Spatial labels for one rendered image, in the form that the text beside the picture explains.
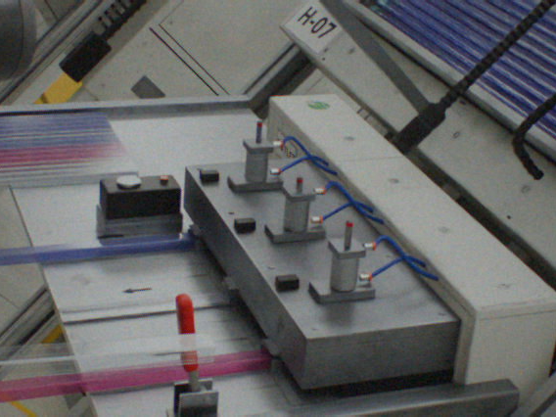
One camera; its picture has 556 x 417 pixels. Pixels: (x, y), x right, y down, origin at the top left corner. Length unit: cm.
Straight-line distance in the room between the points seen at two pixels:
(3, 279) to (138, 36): 55
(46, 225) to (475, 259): 43
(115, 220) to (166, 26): 116
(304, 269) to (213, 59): 137
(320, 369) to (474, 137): 34
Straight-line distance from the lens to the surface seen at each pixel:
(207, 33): 235
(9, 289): 247
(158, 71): 234
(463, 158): 117
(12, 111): 148
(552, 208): 107
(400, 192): 115
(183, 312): 87
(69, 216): 124
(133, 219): 120
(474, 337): 97
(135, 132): 145
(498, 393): 99
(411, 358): 98
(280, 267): 103
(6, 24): 55
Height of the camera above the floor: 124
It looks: 4 degrees down
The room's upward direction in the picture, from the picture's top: 46 degrees clockwise
